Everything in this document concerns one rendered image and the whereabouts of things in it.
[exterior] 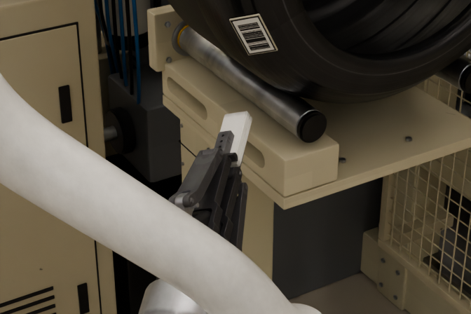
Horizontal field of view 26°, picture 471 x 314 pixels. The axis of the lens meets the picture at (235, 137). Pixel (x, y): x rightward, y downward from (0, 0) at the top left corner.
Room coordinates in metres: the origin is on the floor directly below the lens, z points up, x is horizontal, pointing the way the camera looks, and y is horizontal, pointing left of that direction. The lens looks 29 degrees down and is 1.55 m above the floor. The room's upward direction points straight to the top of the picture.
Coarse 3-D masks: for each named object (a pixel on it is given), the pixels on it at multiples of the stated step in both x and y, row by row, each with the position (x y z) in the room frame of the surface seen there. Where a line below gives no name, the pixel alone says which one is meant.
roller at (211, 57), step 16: (192, 32) 1.44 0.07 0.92; (192, 48) 1.41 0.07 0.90; (208, 48) 1.38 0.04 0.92; (208, 64) 1.37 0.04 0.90; (224, 64) 1.34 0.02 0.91; (240, 64) 1.32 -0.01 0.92; (224, 80) 1.33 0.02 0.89; (240, 80) 1.29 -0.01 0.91; (256, 80) 1.27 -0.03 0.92; (256, 96) 1.25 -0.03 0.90; (272, 96) 1.23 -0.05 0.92; (288, 96) 1.22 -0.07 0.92; (272, 112) 1.22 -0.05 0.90; (288, 112) 1.19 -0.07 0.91; (304, 112) 1.18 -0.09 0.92; (320, 112) 1.18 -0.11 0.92; (288, 128) 1.19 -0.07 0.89; (304, 128) 1.16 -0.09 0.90; (320, 128) 1.18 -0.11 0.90
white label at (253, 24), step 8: (248, 16) 1.13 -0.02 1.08; (256, 16) 1.12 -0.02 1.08; (232, 24) 1.13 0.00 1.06; (240, 24) 1.13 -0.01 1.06; (248, 24) 1.13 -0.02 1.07; (256, 24) 1.13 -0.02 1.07; (264, 24) 1.13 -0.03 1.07; (240, 32) 1.14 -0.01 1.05; (248, 32) 1.13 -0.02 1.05; (256, 32) 1.13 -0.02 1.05; (264, 32) 1.13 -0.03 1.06; (240, 40) 1.14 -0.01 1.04; (248, 40) 1.14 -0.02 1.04; (256, 40) 1.14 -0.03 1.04; (264, 40) 1.13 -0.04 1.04; (272, 40) 1.13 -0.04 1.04; (248, 48) 1.14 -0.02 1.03; (256, 48) 1.14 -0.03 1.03; (264, 48) 1.14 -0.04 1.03; (272, 48) 1.13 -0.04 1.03
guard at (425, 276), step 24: (432, 96) 1.66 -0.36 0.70; (408, 168) 1.70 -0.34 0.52; (384, 192) 1.74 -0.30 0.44; (384, 216) 1.74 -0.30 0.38; (432, 216) 1.63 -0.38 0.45; (384, 240) 1.73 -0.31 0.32; (432, 240) 1.62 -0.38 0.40; (408, 264) 1.66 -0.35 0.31; (432, 288) 1.60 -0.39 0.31; (456, 288) 1.56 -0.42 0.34
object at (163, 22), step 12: (156, 12) 1.45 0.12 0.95; (168, 12) 1.45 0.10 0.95; (156, 24) 1.44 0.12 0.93; (168, 24) 1.44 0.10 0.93; (180, 24) 1.46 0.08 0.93; (156, 36) 1.44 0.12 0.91; (168, 36) 1.45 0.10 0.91; (156, 48) 1.44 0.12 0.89; (168, 48) 1.45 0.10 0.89; (180, 48) 1.46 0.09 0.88; (156, 60) 1.44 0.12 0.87; (168, 60) 1.44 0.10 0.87
